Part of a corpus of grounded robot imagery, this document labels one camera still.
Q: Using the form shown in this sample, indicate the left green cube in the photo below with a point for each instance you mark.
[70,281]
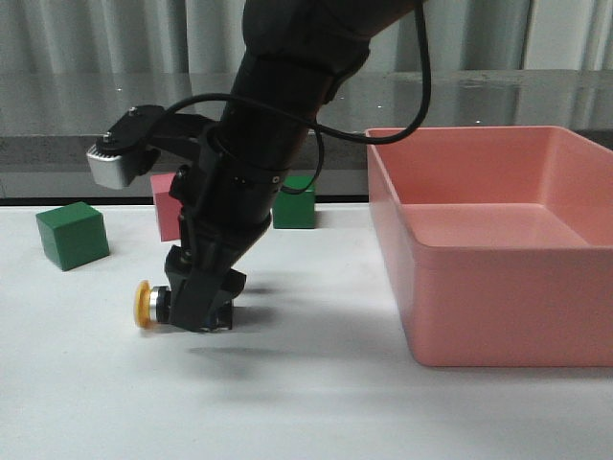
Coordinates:
[72,235]

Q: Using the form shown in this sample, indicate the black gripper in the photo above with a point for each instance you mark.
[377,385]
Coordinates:
[237,169]

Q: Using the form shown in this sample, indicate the right green cube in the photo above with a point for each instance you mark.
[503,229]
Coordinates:
[294,207]

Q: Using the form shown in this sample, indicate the pink plastic bin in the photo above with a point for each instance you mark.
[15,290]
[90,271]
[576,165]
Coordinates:
[498,244]

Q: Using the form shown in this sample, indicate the green cube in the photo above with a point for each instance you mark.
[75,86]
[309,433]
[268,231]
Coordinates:
[294,207]
[72,235]

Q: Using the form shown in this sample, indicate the yellow push button switch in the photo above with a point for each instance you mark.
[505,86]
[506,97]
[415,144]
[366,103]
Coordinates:
[152,308]

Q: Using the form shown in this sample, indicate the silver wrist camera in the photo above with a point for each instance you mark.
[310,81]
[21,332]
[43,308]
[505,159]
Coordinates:
[113,171]

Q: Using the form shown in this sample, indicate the grey curtain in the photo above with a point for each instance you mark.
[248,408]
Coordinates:
[66,37]

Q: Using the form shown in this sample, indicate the pink cube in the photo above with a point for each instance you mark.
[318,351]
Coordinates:
[167,208]

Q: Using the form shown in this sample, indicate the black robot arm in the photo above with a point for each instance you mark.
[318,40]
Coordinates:
[298,54]

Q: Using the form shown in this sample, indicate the dark glossy back table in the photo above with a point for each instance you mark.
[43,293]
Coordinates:
[49,121]

